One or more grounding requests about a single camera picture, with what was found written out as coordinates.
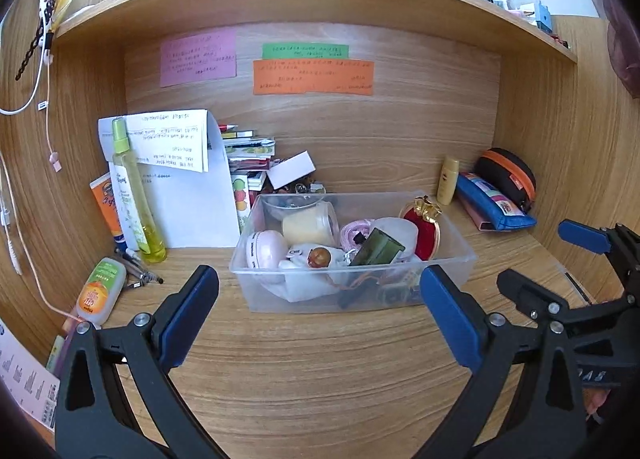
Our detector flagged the gold red ornament clip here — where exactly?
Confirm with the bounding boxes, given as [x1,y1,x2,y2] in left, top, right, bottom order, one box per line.
[399,195,442,261]

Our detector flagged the white round jar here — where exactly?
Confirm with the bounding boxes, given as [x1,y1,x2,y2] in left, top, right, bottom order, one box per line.
[371,216,419,260]

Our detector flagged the green glass pump bottle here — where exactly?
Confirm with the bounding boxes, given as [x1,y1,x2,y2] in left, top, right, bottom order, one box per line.
[350,228,406,266]

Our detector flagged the pink round case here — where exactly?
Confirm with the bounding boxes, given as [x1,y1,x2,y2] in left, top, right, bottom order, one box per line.
[245,231,288,269]

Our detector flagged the white cotton cloth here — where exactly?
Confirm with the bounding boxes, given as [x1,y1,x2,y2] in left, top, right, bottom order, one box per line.
[274,243,346,303]

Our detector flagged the brown bead tassel charm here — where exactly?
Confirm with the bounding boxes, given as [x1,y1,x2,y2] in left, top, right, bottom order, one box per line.
[305,245,371,290]

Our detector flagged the right hand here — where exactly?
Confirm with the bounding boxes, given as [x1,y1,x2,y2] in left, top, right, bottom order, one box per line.
[582,389,608,424]

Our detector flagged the white label paper sheet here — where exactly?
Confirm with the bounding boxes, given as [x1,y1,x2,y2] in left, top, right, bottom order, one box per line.
[0,321,60,432]

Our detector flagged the blue patchwork pouch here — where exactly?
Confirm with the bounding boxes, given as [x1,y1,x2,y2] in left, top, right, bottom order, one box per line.
[456,172,537,231]

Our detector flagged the black orange zip case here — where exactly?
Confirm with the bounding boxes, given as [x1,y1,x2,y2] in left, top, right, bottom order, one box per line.
[473,147,537,213]

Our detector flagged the orange label sanitizer bottle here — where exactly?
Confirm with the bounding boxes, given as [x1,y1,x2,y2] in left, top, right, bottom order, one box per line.
[76,257,127,328]

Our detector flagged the metal nail clipper keys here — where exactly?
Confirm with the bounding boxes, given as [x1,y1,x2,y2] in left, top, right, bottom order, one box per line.
[114,248,164,289]

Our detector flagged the yellow spray bottle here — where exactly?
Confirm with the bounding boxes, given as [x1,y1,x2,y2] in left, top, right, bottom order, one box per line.
[112,118,167,263]

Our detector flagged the orange sunscreen tube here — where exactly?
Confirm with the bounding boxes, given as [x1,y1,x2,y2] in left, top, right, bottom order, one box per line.
[90,173,126,248]

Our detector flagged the clear plastic storage bin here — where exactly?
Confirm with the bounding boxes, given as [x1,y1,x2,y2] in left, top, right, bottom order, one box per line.
[230,192,476,313]

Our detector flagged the cream yellow jar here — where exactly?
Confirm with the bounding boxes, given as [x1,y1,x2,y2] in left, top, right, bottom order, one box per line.
[282,200,340,247]

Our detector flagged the white paper file holder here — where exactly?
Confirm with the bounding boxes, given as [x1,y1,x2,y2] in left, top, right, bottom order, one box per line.
[124,109,240,249]

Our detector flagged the stack of books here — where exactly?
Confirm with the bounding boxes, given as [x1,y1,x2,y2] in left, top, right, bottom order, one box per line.
[219,124,276,231]

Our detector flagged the small white cardboard box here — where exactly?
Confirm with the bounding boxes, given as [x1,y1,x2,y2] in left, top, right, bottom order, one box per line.
[267,152,316,190]

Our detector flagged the orange sticky note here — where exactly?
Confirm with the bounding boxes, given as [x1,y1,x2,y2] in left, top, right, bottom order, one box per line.
[253,58,375,96]

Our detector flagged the green sticky note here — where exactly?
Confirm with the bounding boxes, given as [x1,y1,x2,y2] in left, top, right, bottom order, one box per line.
[262,42,349,60]

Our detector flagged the pink sticky note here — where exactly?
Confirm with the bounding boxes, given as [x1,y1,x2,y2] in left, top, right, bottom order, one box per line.
[160,28,236,88]

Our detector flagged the pink coiled cord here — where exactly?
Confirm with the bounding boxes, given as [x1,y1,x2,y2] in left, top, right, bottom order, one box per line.
[339,218,377,250]

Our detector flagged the white charging cable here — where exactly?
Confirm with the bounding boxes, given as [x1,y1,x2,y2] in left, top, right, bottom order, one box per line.
[0,0,87,325]

